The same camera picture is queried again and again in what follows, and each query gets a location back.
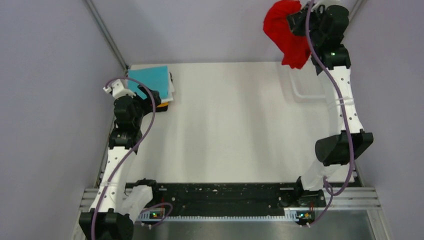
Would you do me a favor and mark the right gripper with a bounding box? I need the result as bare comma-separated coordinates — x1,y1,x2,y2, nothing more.
286,2,325,46

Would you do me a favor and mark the red t shirt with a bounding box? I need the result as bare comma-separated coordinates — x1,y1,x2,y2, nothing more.
262,0,311,69

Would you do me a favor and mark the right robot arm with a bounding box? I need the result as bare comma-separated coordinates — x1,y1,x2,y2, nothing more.
287,0,374,206

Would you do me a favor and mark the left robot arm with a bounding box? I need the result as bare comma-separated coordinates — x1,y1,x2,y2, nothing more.
78,81,161,240

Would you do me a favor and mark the folded blue t shirt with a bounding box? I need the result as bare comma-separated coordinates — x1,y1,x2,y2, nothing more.
128,65,171,102

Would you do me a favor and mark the folded white t shirt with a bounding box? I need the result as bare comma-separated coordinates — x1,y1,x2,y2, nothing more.
161,72,175,104

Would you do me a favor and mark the white plastic basket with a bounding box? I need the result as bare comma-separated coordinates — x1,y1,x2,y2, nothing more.
289,66,326,104

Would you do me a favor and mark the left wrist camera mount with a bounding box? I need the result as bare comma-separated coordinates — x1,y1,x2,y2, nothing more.
103,79,136,100

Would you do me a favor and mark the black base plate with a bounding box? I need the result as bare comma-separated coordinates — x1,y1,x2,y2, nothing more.
125,179,326,218

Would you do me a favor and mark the white cable duct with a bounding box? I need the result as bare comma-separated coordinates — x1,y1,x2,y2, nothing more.
137,211,299,223

